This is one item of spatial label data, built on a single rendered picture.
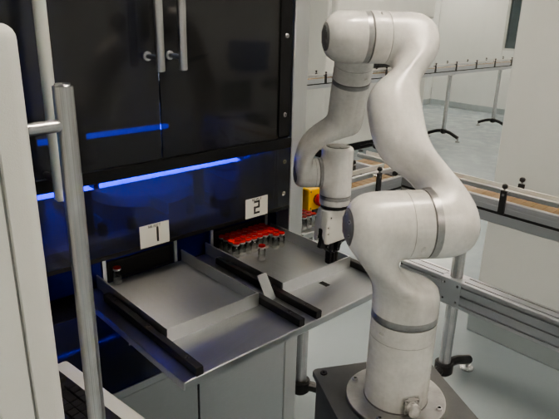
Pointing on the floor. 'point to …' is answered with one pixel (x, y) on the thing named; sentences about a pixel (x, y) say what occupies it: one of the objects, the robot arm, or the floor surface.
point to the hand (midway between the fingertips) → (331, 257)
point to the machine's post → (300, 52)
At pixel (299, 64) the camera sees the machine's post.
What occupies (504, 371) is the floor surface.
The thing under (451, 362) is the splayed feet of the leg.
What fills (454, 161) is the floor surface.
